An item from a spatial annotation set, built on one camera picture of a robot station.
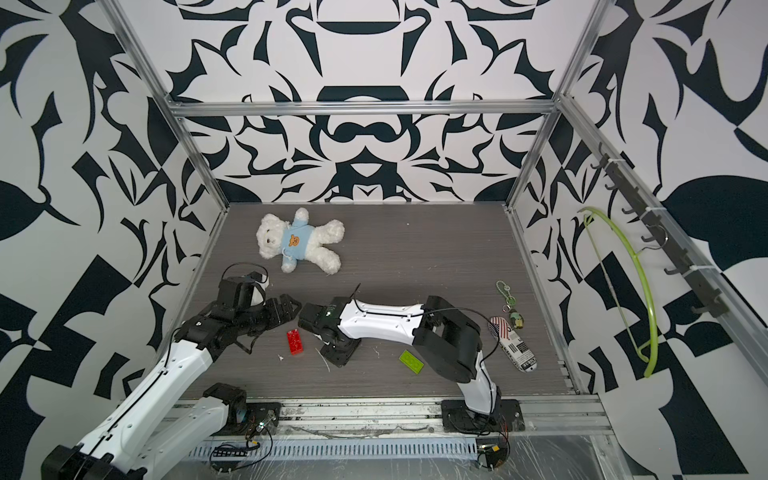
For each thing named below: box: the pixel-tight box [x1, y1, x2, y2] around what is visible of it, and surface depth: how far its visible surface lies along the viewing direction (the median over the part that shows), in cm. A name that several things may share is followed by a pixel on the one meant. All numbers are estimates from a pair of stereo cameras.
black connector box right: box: [478, 443, 509, 469], surface depth 73 cm
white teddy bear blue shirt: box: [256, 207, 345, 275], surface depth 101 cm
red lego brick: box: [286, 328, 305, 356], surface depth 87 cm
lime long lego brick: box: [398, 349, 425, 375], surface depth 85 cm
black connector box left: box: [212, 444, 249, 457], surface depth 74 cm
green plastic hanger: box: [577, 206, 659, 378], surface depth 66 cm
